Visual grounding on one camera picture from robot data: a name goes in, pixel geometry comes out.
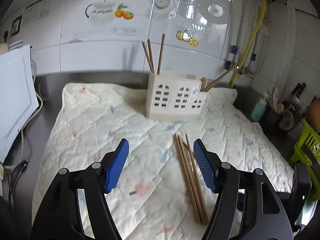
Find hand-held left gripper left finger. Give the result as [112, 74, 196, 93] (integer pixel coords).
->
[30, 138, 130, 240]

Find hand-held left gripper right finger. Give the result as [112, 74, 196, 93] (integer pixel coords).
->
[193, 139, 294, 240]

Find pile of wooden chopsticks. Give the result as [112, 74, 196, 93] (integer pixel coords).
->
[174, 129, 209, 225]

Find white windowed utensil holder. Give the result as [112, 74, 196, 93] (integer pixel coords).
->
[145, 71, 209, 119]

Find brown wooden chopstick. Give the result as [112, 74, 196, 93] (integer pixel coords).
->
[202, 67, 236, 92]
[141, 41, 155, 75]
[206, 71, 233, 92]
[147, 39, 155, 74]
[157, 33, 166, 76]

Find white printed quilted mat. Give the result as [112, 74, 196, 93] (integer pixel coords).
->
[31, 81, 295, 240]

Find green plastic rack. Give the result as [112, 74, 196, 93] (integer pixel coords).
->
[290, 119, 320, 171]

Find black utensil container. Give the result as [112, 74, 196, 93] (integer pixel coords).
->
[263, 104, 282, 131]

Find teal soap dispenser bottle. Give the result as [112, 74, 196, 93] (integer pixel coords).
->
[250, 93, 268, 122]

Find white rice paddle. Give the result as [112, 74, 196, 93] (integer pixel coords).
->
[272, 87, 280, 111]

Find kitchen cleaver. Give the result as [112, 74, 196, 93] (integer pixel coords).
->
[291, 82, 307, 103]

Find red knob water valve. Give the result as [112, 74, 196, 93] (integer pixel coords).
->
[224, 59, 241, 72]

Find yellow gas pipe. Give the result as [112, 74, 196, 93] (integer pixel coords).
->
[229, 0, 267, 88]

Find black usb cable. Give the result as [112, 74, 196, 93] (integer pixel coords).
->
[7, 158, 31, 206]

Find white power cable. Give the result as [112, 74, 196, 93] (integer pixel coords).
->
[21, 60, 43, 161]

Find black wall socket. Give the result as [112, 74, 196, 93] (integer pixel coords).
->
[11, 15, 23, 34]

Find white wall label sticker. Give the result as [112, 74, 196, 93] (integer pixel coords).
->
[22, 0, 53, 26]

